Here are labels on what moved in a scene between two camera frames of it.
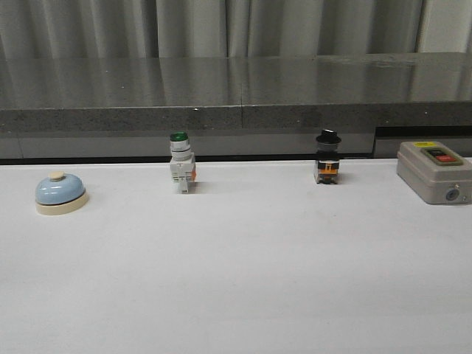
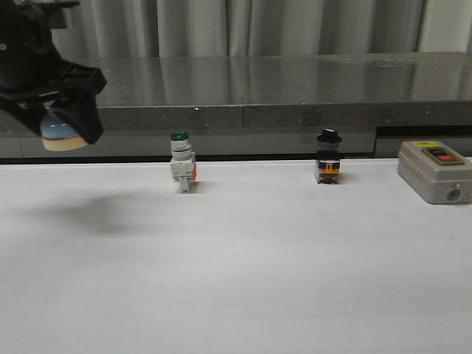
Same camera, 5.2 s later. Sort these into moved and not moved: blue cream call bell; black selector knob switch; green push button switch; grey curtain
Moved: blue cream call bell
Not moved: green push button switch; grey curtain; black selector knob switch
